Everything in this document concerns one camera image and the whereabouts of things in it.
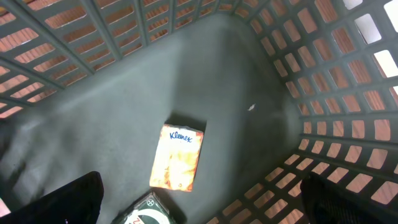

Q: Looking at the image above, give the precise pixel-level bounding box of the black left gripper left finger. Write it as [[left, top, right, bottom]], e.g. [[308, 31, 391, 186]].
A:
[[1, 171, 104, 224]]

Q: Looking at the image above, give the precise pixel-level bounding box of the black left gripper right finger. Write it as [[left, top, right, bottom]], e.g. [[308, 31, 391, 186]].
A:
[[300, 173, 397, 224]]

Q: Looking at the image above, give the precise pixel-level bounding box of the green round-logo box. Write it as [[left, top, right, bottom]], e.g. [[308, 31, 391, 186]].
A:
[[111, 191, 177, 224]]

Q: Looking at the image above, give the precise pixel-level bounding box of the orange Kleenex tissue pack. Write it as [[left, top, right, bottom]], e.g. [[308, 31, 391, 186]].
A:
[[149, 124, 204, 192]]

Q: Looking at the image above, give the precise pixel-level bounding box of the grey plastic basket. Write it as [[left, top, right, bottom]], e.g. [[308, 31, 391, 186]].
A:
[[1, 0, 397, 223]]

